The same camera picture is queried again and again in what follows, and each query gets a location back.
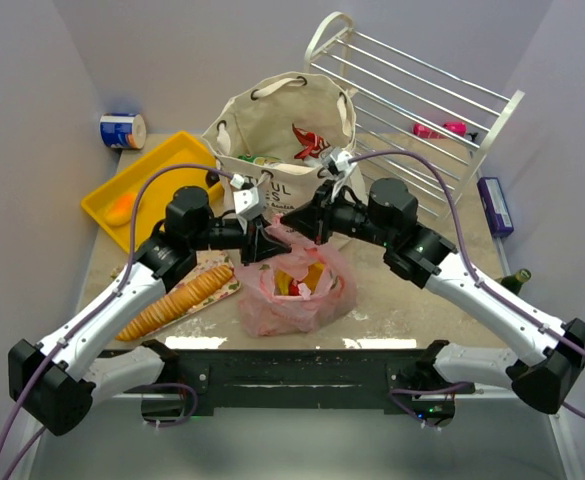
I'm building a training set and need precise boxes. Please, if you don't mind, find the green glass bottle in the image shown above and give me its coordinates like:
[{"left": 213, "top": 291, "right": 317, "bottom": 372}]
[{"left": 498, "top": 268, "right": 532, "bottom": 295}]

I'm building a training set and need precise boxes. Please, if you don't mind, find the green chips bag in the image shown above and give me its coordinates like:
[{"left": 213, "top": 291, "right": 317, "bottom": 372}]
[{"left": 238, "top": 155, "right": 283, "bottom": 167}]

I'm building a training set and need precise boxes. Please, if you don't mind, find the row of round crackers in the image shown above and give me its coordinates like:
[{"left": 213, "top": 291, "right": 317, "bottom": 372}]
[{"left": 115, "top": 280, "right": 208, "bottom": 342}]

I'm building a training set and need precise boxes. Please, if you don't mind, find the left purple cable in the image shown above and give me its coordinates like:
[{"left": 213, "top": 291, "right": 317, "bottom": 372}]
[{"left": 0, "top": 164, "right": 238, "bottom": 480}]

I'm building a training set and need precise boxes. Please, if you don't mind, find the blue white tissue roll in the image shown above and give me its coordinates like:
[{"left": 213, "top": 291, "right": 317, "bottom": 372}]
[{"left": 99, "top": 114, "right": 147, "bottom": 150}]

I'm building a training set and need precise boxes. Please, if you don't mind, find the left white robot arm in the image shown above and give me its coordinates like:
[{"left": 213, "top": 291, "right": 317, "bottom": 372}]
[{"left": 8, "top": 186, "right": 290, "bottom": 436}]

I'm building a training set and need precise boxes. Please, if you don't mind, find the dark toy plum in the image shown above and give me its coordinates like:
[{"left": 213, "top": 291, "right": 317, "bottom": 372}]
[{"left": 205, "top": 171, "right": 220, "bottom": 188}]

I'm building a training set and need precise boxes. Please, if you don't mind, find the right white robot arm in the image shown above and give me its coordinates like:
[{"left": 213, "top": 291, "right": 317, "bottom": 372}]
[{"left": 280, "top": 178, "right": 585, "bottom": 414}]

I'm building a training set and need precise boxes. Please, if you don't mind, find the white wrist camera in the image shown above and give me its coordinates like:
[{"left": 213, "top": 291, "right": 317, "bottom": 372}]
[
  {"left": 319, "top": 147, "right": 355, "bottom": 200},
  {"left": 230, "top": 174, "right": 266, "bottom": 221}
]

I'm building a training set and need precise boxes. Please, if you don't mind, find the white metal rack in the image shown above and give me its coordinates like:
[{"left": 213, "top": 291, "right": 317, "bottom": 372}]
[{"left": 304, "top": 12, "right": 525, "bottom": 221}]

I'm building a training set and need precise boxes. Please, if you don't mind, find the red toy apple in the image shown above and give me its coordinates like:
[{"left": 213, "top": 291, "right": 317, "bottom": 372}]
[{"left": 288, "top": 281, "right": 313, "bottom": 299}]

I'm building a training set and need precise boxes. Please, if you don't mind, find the yellow plastic tray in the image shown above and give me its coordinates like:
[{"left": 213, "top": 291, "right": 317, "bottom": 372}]
[{"left": 81, "top": 132, "right": 223, "bottom": 252}]

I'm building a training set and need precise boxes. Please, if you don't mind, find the pink plastic bag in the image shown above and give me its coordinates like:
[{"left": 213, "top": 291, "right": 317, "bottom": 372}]
[{"left": 234, "top": 215, "right": 357, "bottom": 337}]

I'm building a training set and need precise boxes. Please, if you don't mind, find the purple box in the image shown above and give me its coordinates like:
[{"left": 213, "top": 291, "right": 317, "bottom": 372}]
[{"left": 477, "top": 177, "right": 514, "bottom": 238}]

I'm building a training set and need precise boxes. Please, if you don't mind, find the yellow toy banana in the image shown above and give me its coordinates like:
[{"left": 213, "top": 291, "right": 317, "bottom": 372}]
[{"left": 274, "top": 264, "right": 323, "bottom": 296}]

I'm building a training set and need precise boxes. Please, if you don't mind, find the black base frame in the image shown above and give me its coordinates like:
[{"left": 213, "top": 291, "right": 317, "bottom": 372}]
[{"left": 96, "top": 339, "right": 476, "bottom": 426}]

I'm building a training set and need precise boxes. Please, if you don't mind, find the orange toy mango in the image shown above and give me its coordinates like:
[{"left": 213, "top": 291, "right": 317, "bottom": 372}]
[{"left": 103, "top": 192, "right": 137, "bottom": 227}]

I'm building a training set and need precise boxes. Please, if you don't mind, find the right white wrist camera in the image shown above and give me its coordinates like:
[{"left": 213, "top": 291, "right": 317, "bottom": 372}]
[{"left": 319, "top": 147, "right": 355, "bottom": 200}]

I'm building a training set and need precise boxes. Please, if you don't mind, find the red white snack packet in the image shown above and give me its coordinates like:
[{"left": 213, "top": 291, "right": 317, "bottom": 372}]
[{"left": 292, "top": 124, "right": 334, "bottom": 165}]

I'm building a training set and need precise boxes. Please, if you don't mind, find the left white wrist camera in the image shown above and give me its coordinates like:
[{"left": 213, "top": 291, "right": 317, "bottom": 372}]
[{"left": 230, "top": 174, "right": 266, "bottom": 221}]

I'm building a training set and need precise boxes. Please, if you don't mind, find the pink packet behind rack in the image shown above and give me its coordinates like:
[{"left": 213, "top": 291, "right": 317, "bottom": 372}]
[{"left": 412, "top": 123, "right": 444, "bottom": 139}]

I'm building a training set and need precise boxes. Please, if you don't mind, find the beige canvas tote bag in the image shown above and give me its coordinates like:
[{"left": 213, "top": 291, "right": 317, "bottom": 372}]
[{"left": 202, "top": 72, "right": 356, "bottom": 221}]

